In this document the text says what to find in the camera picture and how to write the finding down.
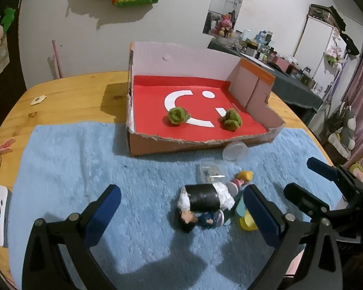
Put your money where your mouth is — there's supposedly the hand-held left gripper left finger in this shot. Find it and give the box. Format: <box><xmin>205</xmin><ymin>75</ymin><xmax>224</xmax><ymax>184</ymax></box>
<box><xmin>22</xmin><ymin>184</ymin><xmax>122</xmax><ymax>290</ymax></box>

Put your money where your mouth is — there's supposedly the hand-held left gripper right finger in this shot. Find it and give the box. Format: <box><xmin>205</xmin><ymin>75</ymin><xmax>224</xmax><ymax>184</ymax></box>
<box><xmin>243</xmin><ymin>184</ymin><xmax>343</xmax><ymax>290</ymax></box>

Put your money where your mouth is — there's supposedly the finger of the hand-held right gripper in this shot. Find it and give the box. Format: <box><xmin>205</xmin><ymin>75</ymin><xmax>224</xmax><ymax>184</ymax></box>
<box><xmin>306</xmin><ymin>157</ymin><xmax>351</xmax><ymax>186</ymax></box>
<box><xmin>283</xmin><ymin>183</ymin><xmax>332</xmax><ymax>218</ymax></box>

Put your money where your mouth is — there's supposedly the blonde toy figurine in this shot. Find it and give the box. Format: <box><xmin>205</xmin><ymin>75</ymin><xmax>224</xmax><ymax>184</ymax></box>
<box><xmin>225</xmin><ymin>171</ymin><xmax>254</xmax><ymax>198</ymax></box>

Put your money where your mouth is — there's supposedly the toy sushi roll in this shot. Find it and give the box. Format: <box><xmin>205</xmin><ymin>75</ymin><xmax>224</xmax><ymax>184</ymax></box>
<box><xmin>177</xmin><ymin>182</ymin><xmax>237</xmax><ymax>213</ymax></box>

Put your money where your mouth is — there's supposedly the clear round plastic lid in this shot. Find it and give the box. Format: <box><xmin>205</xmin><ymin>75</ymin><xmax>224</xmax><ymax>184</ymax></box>
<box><xmin>222</xmin><ymin>141</ymin><xmax>249</xmax><ymax>163</ymax></box>

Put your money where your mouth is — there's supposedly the cardboard box with red bottom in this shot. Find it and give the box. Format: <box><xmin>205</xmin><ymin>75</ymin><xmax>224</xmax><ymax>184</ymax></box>
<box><xmin>125</xmin><ymin>42</ymin><xmax>285</xmax><ymax>157</ymax></box>

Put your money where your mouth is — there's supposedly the yellow plastic cup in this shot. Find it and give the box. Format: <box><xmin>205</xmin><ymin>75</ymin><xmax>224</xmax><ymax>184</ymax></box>
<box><xmin>238</xmin><ymin>211</ymin><xmax>259</xmax><ymax>232</ymax></box>

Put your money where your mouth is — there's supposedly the green frog plush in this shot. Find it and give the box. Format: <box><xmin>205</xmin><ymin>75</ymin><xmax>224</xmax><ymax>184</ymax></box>
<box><xmin>348</xmin><ymin>161</ymin><xmax>363</xmax><ymax>183</ymax></box>

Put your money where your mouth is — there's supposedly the grey plush toy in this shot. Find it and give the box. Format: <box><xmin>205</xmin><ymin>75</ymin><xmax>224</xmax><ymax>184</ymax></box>
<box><xmin>328</xmin><ymin>103</ymin><xmax>357</xmax><ymax>158</ymax></box>

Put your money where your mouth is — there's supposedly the light blue towel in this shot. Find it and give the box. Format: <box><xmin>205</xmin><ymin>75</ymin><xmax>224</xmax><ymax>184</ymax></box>
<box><xmin>8</xmin><ymin>121</ymin><xmax>344</xmax><ymax>290</ymax></box>

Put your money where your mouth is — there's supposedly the small clear plastic box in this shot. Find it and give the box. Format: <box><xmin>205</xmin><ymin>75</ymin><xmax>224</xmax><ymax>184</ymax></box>
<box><xmin>198</xmin><ymin>160</ymin><xmax>226</xmax><ymax>185</ymax></box>

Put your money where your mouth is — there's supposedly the dark-haired toy figurine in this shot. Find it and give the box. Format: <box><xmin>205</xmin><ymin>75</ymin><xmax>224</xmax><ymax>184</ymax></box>
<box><xmin>175</xmin><ymin>208</ymin><xmax>225</xmax><ymax>234</ymax></box>

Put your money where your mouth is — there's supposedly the cluttered dark covered table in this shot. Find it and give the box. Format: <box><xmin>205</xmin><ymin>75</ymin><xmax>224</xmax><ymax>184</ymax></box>
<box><xmin>207</xmin><ymin>30</ymin><xmax>324</xmax><ymax>124</ymax></box>

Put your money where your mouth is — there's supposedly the pink curtain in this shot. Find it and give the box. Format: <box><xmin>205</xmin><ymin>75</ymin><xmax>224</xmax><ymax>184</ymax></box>
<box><xmin>340</xmin><ymin>32</ymin><xmax>363</xmax><ymax>170</ymax></box>

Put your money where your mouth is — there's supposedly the green toy lettuce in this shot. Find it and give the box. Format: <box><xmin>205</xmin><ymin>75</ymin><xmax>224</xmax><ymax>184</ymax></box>
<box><xmin>219</xmin><ymin>109</ymin><xmax>242</xmax><ymax>132</ymax></box>
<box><xmin>166</xmin><ymin>106</ymin><xmax>189</xmax><ymax>126</ymax></box>

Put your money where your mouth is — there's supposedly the pink clip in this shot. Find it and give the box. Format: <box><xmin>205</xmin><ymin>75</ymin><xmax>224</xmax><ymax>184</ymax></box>
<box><xmin>0</xmin><ymin>138</ymin><xmax>16</xmax><ymax>154</ymax></box>

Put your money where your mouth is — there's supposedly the white fridge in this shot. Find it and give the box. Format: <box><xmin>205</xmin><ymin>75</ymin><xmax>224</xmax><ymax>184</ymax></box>
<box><xmin>293</xmin><ymin>4</ymin><xmax>348</xmax><ymax>97</ymax></box>

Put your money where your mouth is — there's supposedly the pink stick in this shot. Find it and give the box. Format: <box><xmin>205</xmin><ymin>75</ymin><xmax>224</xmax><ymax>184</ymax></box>
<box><xmin>52</xmin><ymin>40</ymin><xmax>64</xmax><ymax>79</ymax></box>

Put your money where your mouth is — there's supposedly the pink plush toy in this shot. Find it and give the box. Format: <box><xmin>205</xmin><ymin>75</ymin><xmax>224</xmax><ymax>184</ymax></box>
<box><xmin>212</xmin><ymin>14</ymin><xmax>234</xmax><ymax>37</ymax></box>

